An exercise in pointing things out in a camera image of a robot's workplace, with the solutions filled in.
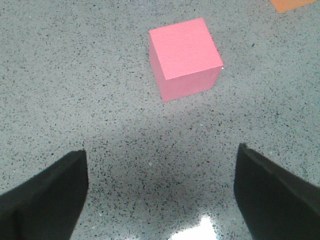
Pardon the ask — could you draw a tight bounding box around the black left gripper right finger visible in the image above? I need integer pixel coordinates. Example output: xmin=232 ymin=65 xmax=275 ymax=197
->
xmin=233 ymin=143 xmax=320 ymax=240

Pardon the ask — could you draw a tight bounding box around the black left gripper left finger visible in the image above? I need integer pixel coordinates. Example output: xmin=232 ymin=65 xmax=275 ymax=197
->
xmin=0 ymin=150 xmax=89 ymax=240

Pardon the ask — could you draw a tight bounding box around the orange foam cube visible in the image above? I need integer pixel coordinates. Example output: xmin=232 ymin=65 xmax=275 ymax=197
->
xmin=270 ymin=0 xmax=317 ymax=13

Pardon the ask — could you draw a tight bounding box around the pink foam cube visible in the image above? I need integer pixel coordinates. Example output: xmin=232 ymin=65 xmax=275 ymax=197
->
xmin=148 ymin=17 xmax=224 ymax=102

